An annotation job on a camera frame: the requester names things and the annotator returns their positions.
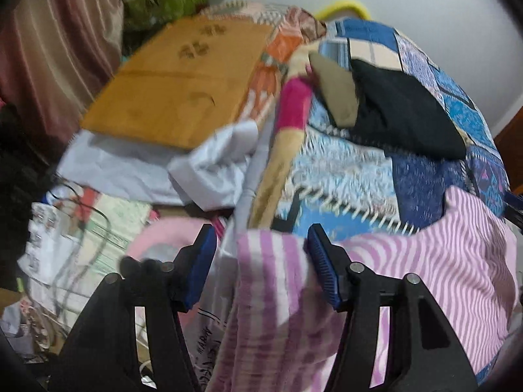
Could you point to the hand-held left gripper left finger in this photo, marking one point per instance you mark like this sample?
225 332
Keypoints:
202 265

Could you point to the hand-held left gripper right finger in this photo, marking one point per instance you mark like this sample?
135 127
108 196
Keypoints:
323 269

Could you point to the pink white striped pants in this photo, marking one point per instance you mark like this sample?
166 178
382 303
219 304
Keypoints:
429 261

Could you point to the pink cloth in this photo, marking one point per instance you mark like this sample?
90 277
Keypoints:
163 237

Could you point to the blue white patchwork blanket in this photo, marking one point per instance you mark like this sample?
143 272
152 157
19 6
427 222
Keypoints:
347 171

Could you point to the light grey cloth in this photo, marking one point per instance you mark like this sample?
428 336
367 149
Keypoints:
135 171

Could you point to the olive green cloth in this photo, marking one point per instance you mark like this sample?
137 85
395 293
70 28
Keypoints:
337 90

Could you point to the black cloth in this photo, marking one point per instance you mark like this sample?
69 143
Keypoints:
400 106

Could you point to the mustard yellow paw-print blanket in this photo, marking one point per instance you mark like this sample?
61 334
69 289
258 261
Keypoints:
175 81

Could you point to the orange pink patterned blanket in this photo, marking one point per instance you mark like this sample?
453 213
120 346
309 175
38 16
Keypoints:
278 53

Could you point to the brown wooden furniture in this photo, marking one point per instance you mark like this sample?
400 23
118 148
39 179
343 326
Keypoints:
510 147

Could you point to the brown striped curtain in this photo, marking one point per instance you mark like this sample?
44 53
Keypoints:
53 49

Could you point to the green bag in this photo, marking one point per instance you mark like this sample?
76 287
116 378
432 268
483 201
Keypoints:
163 4

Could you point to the yellow plastic object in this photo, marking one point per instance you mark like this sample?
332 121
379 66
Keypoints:
347 5

